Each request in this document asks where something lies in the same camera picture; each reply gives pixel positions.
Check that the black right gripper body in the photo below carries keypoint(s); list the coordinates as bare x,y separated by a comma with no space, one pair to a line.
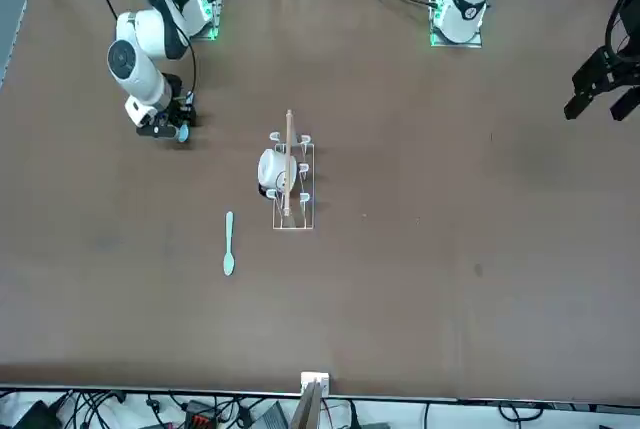
175,96

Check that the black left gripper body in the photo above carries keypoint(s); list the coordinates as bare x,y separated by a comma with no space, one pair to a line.
612,69

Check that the blue plastic spoon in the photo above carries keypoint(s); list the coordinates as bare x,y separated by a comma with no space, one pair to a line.
183,134

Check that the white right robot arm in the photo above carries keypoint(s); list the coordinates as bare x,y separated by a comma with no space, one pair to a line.
140,69

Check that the green plastic spoon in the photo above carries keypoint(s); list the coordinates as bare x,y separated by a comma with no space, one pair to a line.
229,249

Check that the white cup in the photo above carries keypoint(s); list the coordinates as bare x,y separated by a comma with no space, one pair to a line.
270,169

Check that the red and black device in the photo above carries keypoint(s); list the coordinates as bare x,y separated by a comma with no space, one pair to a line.
202,416

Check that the aluminium profile post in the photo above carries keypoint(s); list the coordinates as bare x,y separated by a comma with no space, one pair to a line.
315,399

